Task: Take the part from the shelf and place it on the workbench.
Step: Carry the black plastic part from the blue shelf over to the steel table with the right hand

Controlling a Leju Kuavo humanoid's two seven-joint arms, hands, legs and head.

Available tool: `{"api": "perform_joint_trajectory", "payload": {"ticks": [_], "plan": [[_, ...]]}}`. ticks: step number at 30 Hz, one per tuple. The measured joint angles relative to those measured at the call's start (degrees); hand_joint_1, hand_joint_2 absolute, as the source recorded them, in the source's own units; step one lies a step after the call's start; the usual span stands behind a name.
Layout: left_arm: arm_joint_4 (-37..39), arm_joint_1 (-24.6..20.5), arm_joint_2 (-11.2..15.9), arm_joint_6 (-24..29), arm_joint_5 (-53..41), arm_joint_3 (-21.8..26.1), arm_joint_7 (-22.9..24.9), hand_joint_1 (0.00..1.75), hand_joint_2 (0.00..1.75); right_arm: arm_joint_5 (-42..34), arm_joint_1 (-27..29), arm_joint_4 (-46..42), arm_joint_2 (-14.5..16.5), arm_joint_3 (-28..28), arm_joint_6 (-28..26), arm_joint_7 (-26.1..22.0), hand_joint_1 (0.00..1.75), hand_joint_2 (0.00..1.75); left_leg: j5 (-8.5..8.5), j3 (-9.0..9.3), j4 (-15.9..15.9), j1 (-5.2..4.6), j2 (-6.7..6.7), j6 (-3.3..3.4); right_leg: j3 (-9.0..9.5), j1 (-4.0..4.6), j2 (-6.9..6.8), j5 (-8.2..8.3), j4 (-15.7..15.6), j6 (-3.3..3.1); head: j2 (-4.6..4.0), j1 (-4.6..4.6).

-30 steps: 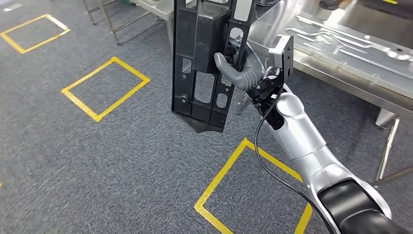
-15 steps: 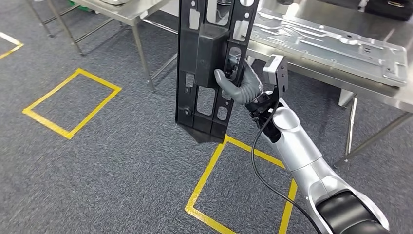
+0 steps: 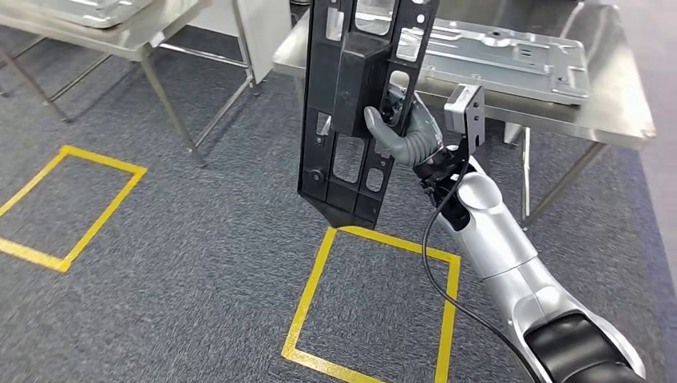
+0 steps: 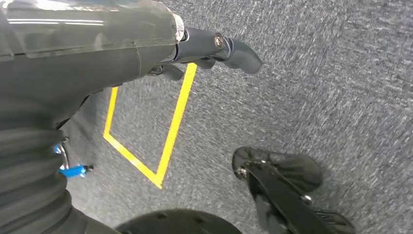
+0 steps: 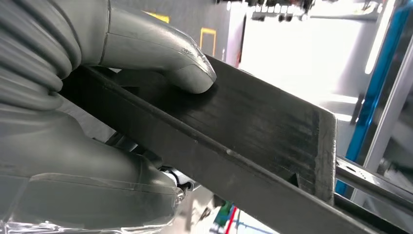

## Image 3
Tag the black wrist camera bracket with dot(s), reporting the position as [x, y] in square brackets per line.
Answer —
[449, 158]

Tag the black plastic panel part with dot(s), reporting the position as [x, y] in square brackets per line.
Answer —
[359, 79]

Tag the stamped grey metal panel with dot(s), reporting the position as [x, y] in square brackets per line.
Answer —
[90, 13]
[502, 58]

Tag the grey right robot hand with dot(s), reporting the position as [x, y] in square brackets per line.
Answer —
[418, 145]

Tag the yellow floor tape square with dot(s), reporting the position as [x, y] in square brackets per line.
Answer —
[106, 161]
[309, 296]

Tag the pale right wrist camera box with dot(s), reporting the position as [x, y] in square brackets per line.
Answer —
[460, 108]

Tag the white display plinth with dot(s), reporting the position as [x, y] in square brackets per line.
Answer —
[264, 37]

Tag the stainless steel workbench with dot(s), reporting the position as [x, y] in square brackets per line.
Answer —
[608, 79]
[132, 42]

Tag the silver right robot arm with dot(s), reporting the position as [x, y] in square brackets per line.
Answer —
[492, 232]

